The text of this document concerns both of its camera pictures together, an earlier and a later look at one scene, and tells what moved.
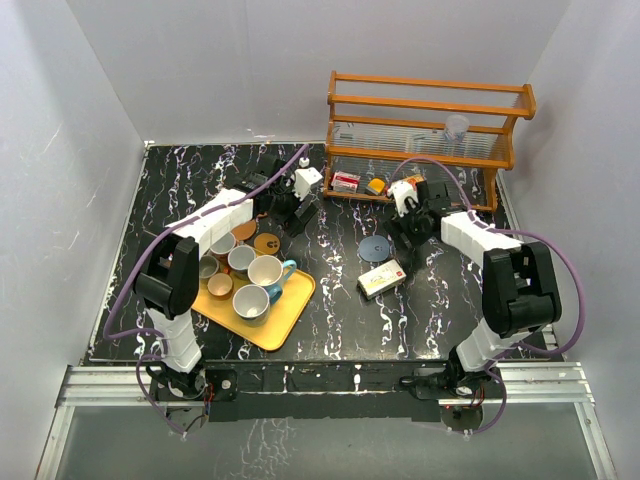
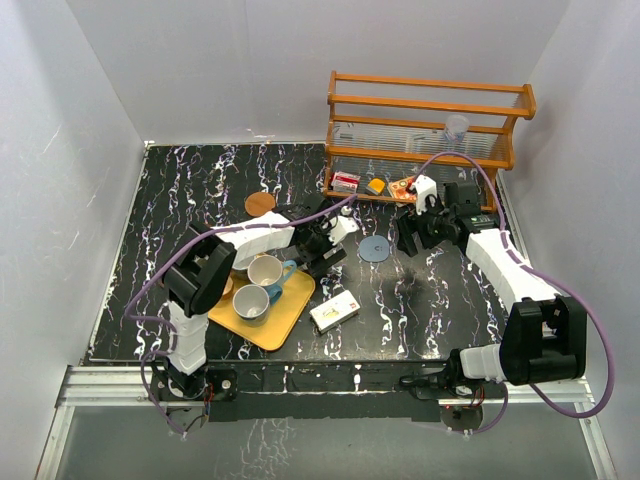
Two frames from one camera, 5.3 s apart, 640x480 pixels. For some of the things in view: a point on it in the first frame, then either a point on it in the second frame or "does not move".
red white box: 345,182 does not move
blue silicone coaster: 374,248 does not move
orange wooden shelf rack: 410,139 does not move
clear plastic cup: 455,127 does not move
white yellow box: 382,278 → 334,312
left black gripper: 293,224 → 317,263
